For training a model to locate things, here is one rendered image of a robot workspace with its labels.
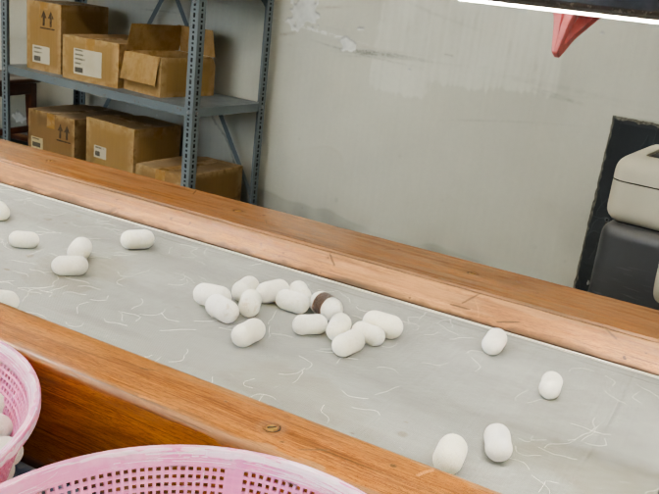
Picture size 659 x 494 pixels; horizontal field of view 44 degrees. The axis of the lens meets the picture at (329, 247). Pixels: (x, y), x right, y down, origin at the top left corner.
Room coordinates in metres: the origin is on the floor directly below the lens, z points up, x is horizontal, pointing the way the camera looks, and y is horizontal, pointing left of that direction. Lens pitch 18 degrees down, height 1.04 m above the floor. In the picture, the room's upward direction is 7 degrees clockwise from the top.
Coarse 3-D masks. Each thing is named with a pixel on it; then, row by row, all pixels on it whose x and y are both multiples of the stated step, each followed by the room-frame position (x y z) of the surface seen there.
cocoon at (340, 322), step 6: (336, 318) 0.67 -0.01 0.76; (342, 318) 0.67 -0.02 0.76; (348, 318) 0.68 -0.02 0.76; (330, 324) 0.66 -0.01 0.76; (336, 324) 0.66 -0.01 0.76; (342, 324) 0.66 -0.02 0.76; (348, 324) 0.67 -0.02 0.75; (330, 330) 0.66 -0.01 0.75; (336, 330) 0.65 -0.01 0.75; (342, 330) 0.66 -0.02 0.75; (330, 336) 0.66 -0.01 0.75
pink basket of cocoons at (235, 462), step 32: (128, 448) 0.41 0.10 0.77; (160, 448) 0.42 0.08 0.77; (192, 448) 0.42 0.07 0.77; (224, 448) 0.42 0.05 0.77; (32, 480) 0.37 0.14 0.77; (64, 480) 0.39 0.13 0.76; (96, 480) 0.40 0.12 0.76; (128, 480) 0.40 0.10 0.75; (160, 480) 0.41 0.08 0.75; (192, 480) 0.41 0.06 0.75; (224, 480) 0.42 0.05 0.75; (256, 480) 0.41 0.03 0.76; (288, 480) 0.41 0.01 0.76; (320, 480) 0.41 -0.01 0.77
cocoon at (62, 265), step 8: (64, 256) 0.74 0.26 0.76; (72, 256) 0.74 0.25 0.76; (80, 256) 0.75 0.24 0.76; (56, 264) 0.73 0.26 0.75; (64, 264) 0.73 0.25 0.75; (72, 264) 0.74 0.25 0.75; (80, 264) 0.74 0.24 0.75; (56, 272) 0.73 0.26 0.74; (64, 272) 0.73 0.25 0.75; (72, 272) 0.74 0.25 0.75; (80, 272) 0.74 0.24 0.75
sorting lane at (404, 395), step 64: (0, 192) 1.00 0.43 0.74; (0, 256) 0.77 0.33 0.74; (128, 256) 0.82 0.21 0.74; (192, 256) 0.84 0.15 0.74; (64, 320) 0.64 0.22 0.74; (128, 320) 0.66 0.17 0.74; (192, 320) 0.67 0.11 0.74; (448, 320) 0.74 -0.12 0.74; (256, 384) 0.56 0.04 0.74; (320, 384) 0.58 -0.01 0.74; (384, 384) 0.59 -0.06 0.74; (448, 384) 0.60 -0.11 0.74; (512, 384) 0.62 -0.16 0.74; (576, 384) 0.63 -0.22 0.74; (640, 384) 0.65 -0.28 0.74; (384, 448) 0.49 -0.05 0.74; (576, 448) 0.52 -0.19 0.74; (640, 448) 0.54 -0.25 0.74
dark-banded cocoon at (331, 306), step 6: (312, 300) 0.72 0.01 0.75; (330, 300) 0.70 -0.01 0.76; (336, 300) 0.71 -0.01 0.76; (324, 306) 0.70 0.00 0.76; (330, 306) 0.70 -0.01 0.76; (336, 306) 0.70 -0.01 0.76; (324, 312) 0.70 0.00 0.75; (330, 312) 0.70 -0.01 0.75; (336, 312) 0.70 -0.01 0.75; (330, 318) 0.70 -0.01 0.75
